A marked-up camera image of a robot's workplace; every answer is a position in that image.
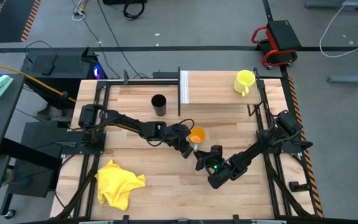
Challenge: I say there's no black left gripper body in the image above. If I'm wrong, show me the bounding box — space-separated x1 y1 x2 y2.
163 123 192 150

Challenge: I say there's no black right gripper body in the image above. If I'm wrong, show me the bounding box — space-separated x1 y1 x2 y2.
202 144 224 170

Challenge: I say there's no yellow-orange mug white handle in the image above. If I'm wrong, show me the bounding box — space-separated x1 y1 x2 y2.
188 126 207 152

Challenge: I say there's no tall black cup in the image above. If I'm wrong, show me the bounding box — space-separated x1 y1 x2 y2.
150 94 167 117

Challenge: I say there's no small pale yellow mug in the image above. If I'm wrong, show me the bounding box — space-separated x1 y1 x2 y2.
233 70 257 98

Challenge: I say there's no yellow cloth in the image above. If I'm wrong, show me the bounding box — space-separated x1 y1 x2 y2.
94 159 147 212

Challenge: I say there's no black yellow hazard tape strip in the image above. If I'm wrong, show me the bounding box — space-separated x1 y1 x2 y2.
287 77 324 218

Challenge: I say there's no black computer tower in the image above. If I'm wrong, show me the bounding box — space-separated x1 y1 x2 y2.
20 46 108 94

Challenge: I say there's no red black rolling stool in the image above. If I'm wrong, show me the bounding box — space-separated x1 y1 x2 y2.
251 20 303 71

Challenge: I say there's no black equipment cart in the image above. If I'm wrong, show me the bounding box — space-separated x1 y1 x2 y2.
0 121 70 220

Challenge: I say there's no black floor box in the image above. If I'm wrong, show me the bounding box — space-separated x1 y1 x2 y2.
103 0 148 6

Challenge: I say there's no grey metal floor beam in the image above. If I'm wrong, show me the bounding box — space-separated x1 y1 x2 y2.
305 0 358 9
328 65 358 85

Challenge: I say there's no mint green stapler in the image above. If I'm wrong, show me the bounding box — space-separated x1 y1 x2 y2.
0 74 14 99

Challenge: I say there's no black hazard-edged floor mat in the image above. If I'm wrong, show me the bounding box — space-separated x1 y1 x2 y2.
0 0 42 44

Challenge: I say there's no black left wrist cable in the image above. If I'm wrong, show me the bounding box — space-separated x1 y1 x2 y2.
144 118 195 147

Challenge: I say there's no wooden shelf black frame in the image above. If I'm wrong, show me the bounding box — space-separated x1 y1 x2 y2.
178 67 262 118

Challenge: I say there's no black cylindrical clamp handle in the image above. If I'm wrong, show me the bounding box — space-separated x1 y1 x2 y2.
289 181 312 193

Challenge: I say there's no black metal table frame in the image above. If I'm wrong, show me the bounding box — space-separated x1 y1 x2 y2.
54 67 319 220

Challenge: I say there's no long black floor cable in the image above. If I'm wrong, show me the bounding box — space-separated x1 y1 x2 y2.
96 0 144 79

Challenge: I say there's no black coiled cable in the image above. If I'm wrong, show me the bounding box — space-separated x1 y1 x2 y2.
122 1 145 21

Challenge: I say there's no yellow floor cable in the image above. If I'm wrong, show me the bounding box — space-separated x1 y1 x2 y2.
0 58 77 103

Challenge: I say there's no white floor cable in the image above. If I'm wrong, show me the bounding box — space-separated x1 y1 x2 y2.
318 0 358 59

